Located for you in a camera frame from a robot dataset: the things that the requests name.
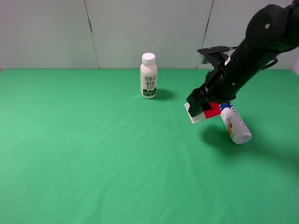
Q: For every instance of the multicoloured puzzle cube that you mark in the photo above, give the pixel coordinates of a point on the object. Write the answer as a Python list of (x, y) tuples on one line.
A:
[(214, 111)]

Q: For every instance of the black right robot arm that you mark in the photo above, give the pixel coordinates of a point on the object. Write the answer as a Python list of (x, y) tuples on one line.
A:
[(272, 30)]

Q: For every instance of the white milk bottle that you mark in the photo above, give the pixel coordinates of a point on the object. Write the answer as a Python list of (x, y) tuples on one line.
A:
[(148, 76)]

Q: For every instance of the white tube with blue cap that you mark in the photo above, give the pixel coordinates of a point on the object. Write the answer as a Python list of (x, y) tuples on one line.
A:
[(237, 129)]

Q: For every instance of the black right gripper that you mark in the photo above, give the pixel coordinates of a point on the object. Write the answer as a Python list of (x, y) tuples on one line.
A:
[(209, 91)]

